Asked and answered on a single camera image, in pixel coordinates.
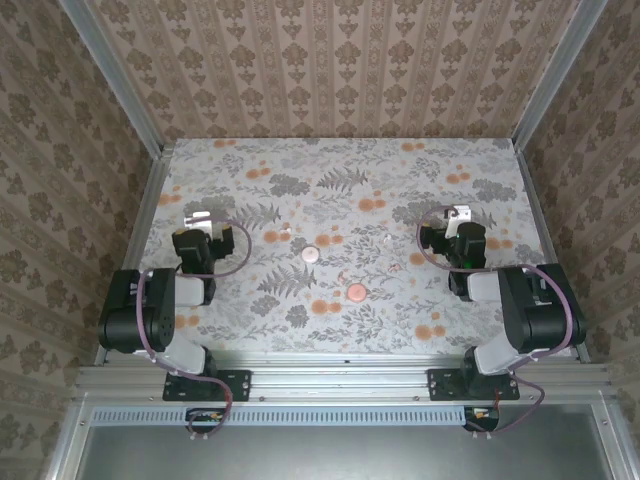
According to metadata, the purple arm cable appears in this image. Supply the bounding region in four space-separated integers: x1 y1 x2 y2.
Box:
135 215 253 442
416 204 575 436

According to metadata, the black connector board with wires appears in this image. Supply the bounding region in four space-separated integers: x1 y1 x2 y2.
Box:
462 405 501 434
185 407 232 435

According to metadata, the floral patterned tablecloth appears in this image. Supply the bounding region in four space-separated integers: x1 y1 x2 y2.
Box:
122 137 574 354

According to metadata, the aluminium lower frame rail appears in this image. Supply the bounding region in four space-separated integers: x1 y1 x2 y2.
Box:
592 399 632 480
44 399 96 480

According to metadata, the aluminium table side rail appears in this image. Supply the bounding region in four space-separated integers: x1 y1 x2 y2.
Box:
513 138 592 365
93 142 176 365

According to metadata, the grey metal sheet panel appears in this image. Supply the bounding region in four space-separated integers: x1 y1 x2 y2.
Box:
74 404 624 480

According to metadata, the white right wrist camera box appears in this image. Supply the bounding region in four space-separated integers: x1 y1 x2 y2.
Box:
444 203 472 226

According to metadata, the grey slotted cable duct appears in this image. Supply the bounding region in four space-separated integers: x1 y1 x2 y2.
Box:
92 405 467 427

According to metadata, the aluminium mounting rail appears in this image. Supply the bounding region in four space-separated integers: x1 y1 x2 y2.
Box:
74 351 612 405

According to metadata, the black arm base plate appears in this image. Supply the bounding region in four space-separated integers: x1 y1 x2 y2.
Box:
427 368 521 403
163 368 252 403

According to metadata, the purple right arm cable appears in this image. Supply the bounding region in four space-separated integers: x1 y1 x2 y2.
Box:
416 204 575 436

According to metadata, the aluminium frame post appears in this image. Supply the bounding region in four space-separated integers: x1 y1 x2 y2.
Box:
512 0 609 151
58 0 166 157

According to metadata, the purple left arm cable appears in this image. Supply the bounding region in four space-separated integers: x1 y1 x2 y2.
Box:
135 215 253 442

